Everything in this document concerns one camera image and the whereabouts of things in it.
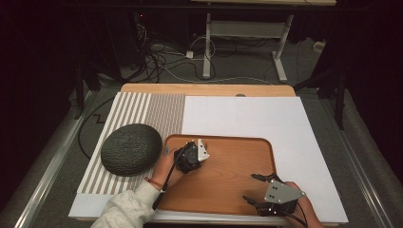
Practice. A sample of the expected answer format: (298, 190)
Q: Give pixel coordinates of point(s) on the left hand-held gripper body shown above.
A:
(190, 156)

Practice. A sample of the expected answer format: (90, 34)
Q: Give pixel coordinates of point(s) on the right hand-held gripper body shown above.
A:
(282, 194)

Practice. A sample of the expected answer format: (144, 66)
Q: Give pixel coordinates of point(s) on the orange wooden tray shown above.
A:
(228, 177)

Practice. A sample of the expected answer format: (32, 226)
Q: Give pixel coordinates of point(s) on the person's right hand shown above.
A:
(305, 207)

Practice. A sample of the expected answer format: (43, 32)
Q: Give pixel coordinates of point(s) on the person's left hand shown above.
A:
(164, 169)

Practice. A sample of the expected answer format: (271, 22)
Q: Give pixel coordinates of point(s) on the grey white striped mat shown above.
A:
(164, 110)

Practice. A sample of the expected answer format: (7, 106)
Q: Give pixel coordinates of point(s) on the white board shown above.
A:
(253, 120)

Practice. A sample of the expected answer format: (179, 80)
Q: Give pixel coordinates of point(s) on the white power adapter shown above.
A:
(189, 54)

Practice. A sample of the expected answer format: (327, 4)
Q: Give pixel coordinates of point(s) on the black stand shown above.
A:
(340, 101)
(80, 95)

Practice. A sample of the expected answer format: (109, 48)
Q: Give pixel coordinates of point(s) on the metal floor rail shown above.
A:
(361, 177)
(47, 177)

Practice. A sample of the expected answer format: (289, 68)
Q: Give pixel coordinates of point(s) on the desk with white frame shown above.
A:
(247, 29)

